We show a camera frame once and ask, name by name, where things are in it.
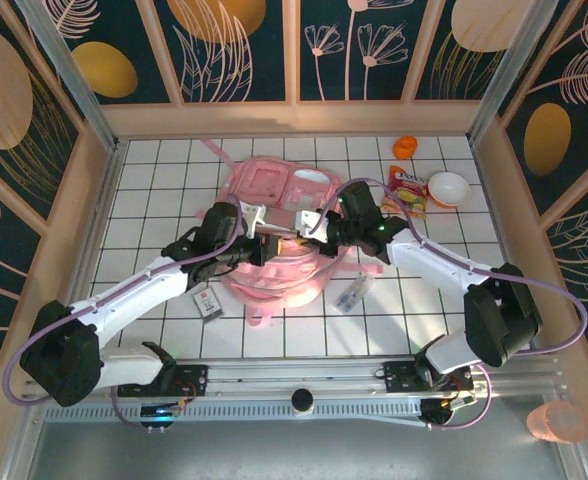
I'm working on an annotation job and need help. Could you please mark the aluminium corner post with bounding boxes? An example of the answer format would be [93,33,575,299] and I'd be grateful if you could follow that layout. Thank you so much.
[466,0,561,146]
[13,0,121,151]

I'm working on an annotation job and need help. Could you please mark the clear plastic pencil case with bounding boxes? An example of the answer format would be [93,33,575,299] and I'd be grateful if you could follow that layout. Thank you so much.
[334,273,376,315]

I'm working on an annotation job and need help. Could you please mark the black round knob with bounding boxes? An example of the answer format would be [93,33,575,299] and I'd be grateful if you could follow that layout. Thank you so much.
[290,387,315,416]

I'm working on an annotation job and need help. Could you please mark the white orange bowl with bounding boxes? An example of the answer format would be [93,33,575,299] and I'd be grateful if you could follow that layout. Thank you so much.
[426,170,472,209]

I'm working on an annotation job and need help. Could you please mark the black controller box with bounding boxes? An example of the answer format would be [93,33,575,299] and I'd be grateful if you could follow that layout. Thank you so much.
[138,403,184,432]
[420,397,478,431]

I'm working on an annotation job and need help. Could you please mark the small orange toy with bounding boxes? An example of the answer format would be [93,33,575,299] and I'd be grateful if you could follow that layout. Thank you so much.
[392,135,419,160]

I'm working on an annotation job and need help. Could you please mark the red snack packet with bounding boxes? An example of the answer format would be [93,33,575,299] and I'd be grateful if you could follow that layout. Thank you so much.
[379,164,431,221]

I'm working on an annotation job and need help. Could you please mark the small white card box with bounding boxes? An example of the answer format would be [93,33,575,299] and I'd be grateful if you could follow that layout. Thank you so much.
[191,288,224,321]

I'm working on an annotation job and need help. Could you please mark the long aluminium base rail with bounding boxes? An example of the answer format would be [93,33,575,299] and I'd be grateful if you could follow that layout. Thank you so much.
[21,354,575,401]

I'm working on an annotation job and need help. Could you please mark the pink backpack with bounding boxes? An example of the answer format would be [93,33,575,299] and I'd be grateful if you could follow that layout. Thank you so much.
[199,137,386,329]

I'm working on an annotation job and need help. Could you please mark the white slotted cable duct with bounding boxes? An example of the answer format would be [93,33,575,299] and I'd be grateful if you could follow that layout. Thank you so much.
[43,397,455,427]

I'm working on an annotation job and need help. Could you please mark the grey metal base sheet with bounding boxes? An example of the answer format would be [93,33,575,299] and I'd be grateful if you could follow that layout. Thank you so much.
[21,419,583,480]

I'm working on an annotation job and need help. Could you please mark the translucent pink cup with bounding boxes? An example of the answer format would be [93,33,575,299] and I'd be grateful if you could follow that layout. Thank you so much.
[526,399,588,444]

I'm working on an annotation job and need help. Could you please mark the aluminium table side rail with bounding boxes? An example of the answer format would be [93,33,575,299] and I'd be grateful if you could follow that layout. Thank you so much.
[48,138,125,362]
[468,134,545,354]

